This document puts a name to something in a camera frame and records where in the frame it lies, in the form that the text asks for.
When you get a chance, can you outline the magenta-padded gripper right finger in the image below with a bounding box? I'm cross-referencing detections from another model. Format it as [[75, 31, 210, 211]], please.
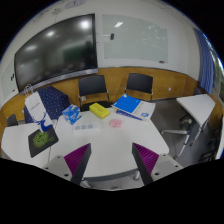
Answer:
[[131, 142, 184, 186]]

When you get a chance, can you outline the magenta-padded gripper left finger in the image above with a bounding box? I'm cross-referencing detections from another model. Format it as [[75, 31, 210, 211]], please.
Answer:
[[42, 143, 92, 186]]

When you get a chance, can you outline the pink charger block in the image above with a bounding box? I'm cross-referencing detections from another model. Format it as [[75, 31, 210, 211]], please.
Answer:
[[109, 118, 123, 129]]

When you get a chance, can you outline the white power strip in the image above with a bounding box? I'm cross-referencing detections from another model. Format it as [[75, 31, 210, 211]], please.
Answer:
[[72, 120, 103, 133]]

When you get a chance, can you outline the black mouse pad green print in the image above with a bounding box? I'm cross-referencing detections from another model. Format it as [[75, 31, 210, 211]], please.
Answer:
[[27, 128, 60, 159]]

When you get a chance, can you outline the blue tissue box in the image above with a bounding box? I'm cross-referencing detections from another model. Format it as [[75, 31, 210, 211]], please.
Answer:
[[61, 104, 82, 126]]

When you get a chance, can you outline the thin blue booklet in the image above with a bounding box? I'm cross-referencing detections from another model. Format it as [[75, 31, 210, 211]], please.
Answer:
[[114, 109, 144, 122]]

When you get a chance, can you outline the yellow box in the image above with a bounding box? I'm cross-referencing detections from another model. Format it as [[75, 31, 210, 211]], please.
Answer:
[[88, 102, 111, 120]]

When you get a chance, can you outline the blue and white book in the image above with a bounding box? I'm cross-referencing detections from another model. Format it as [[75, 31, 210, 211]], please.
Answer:
[[111, 93, 156, 122]]

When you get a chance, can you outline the blue dotted bag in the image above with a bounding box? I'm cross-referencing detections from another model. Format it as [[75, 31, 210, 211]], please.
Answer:
[[23, 85, 71, 124]]

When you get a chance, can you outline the white paper bag blue deer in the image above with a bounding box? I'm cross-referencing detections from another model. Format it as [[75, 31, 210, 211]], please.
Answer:
[[23, 83, 54, 132]]

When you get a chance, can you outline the white side table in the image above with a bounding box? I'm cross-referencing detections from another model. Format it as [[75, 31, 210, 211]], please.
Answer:
[[161, 93, 217, 159]]

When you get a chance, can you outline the black chair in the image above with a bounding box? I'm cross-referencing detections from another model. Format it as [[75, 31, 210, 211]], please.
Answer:
[[124, 72, 154, 102], [77, 74, 113, 113]]

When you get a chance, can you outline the dark grey chair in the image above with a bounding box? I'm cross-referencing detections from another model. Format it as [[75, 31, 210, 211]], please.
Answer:
[[5, 113, 19, 128]]

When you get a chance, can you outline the small narrow whiteboard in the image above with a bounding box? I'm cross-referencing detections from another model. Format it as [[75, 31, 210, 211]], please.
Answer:
[[0, 61, 18, 100]]

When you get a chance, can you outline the blue curtain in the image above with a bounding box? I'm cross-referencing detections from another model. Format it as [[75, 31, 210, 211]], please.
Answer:
[[193, 28, 216, 96]]

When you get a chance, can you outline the glass whiteboard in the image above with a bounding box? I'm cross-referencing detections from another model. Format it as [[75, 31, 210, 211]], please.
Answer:
[[101, 13, 169, 64]]

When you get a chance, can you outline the large dark wall screen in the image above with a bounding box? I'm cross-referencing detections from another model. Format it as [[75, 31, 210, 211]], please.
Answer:
[[13, 13, 99, 93]]

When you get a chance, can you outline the round wall clock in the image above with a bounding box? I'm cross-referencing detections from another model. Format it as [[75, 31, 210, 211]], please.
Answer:
[[64, 0, 87, 9]]

